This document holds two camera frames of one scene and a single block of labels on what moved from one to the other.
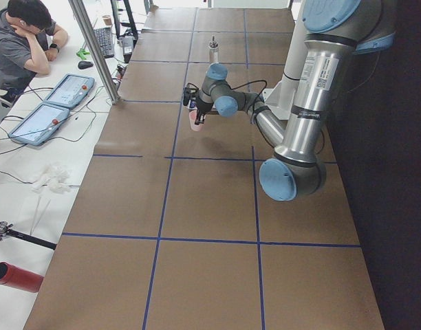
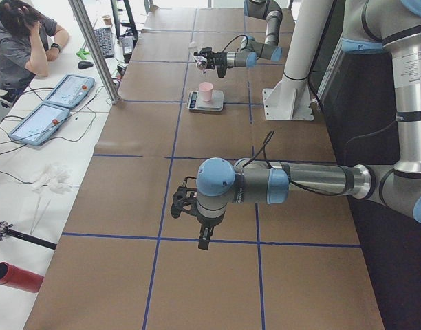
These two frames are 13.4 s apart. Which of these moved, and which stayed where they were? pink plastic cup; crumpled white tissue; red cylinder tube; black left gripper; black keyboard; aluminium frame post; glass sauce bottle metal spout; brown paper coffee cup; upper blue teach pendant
Moved: glass sauce bottle metal spout; black left gripper; pink plastic cup
Stayed: upper blue teach pendant; red cylinder tube; black keyboard; crumpled white tissue; brown paper coffee cup; aluminium frame post
